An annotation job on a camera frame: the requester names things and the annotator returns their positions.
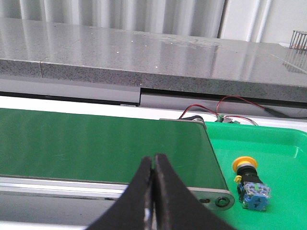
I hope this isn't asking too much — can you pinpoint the white corrugated curtain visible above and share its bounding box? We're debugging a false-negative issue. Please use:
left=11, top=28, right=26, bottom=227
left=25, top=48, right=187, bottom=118
left=0, top=0, right=307, bottom=43

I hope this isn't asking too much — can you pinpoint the red wire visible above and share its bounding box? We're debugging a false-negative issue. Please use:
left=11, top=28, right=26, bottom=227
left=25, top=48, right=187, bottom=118
left=179, top=95, right=267, bottom=120

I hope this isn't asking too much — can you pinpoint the yellow push button switch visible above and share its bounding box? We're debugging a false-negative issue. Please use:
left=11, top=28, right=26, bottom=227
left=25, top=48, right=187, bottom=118
left=232, top=156, right=272, bottom=211

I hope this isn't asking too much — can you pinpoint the grey granite countertop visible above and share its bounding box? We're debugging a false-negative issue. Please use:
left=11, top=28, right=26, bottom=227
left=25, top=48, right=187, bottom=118
left=0, top=18, right=307, bottom=103

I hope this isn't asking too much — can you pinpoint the green terminal connector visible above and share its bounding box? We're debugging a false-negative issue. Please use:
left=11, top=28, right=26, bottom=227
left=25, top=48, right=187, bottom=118
left=215, top=115, right=240, bottom=124

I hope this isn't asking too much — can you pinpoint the green plastic tray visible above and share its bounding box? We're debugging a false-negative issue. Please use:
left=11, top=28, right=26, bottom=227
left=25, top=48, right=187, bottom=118
left=206, top=122, right=307, bottom=230

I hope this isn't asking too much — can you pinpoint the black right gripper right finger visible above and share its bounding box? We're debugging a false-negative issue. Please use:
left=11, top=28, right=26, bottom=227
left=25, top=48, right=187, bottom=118
left=153, top=154, right=234, bottom=230

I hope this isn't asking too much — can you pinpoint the metal wire rack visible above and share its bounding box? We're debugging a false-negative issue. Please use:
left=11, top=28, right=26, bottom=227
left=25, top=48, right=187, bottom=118
left=289, top=30, right=307, bottom=50

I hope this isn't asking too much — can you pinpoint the silver conveyor frame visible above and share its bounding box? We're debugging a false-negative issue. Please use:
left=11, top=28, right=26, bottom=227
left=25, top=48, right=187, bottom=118
left=0, top=117, right=236, bottom=211

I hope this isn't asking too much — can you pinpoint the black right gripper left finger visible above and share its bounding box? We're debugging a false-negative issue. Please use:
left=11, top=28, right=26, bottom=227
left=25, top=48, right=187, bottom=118
left=87, top=157, right=153, bottom=230

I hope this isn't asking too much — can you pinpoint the green conveyor belt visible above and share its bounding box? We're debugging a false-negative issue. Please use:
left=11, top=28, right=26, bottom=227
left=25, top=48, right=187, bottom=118
left=0, top=109, right=227, bottom=189

